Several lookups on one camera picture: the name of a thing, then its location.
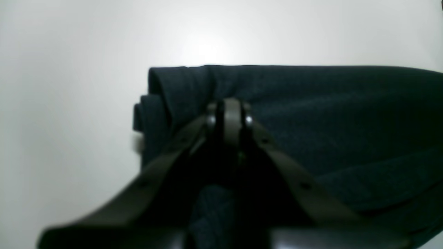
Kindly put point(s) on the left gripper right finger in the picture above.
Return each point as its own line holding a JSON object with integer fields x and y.
{"x": 280, "y": 204}

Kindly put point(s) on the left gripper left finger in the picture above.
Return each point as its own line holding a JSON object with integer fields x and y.
{"x": 151, "y": 212}

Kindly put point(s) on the dark long-sleeve T-shirt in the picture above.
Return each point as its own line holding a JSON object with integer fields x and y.
{"x": 371, "y": 135}

